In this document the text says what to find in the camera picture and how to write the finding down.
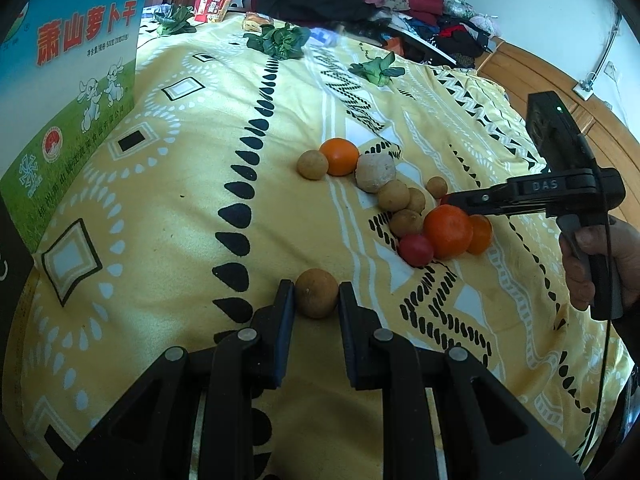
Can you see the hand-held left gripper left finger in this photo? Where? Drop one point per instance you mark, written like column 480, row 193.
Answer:
column 285, row 330

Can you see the red cherry tomato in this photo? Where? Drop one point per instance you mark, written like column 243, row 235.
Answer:
column 415, row 249

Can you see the green leafy vegetable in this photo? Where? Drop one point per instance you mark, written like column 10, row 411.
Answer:
column 277, row 40
column 376, row 69
column 175, row 20

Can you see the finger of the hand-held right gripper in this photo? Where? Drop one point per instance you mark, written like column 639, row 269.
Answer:
column 480, row 199

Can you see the small potato left of orange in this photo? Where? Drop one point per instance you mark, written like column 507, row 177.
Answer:
column 312, row 164

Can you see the red instant noodle cup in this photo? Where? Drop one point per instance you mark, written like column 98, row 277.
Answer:
column 214, row 6

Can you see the small orange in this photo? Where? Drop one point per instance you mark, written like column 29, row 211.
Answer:
column 481, row 235
column 339, row 156

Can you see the wooden bed frame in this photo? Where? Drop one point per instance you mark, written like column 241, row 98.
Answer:
column 525, row 72

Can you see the yellow patterned blanket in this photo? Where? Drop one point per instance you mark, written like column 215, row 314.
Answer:
column 175, row 185

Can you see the white wall socket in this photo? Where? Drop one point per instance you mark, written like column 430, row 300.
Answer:
column 583, row 88

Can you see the blue green printed carton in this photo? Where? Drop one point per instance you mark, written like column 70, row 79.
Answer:
column 75, row 60

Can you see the large orange tomato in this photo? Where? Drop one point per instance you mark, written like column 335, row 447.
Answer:
column 448, row 232

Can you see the brown potato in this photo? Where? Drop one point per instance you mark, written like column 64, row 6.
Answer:
column 316, row 293

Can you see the bread packet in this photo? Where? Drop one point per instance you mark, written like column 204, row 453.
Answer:
column 257, row 21

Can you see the person's right hand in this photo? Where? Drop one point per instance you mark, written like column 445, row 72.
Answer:
column 627, row 255

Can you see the blue white plastic packet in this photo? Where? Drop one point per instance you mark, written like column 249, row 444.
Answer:
column 326, row 37

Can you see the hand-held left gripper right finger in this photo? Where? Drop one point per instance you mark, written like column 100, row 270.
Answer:
column 347, row 330

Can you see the beige round chunk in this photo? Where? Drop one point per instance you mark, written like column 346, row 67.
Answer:
column 376, row 173

